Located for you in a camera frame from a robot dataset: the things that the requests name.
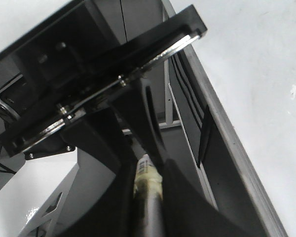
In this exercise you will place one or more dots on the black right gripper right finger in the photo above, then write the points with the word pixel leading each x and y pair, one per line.
pixel 186 212

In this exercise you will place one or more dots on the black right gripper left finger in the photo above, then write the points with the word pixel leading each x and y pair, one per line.
pixel 108 197

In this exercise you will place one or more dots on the white black whiteboard marker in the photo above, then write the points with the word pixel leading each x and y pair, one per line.
pixel 147 215

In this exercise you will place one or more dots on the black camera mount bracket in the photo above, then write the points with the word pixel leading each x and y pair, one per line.
pixel 75 80

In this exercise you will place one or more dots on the whiteboard with grey frame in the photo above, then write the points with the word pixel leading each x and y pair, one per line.
pixel 249 55

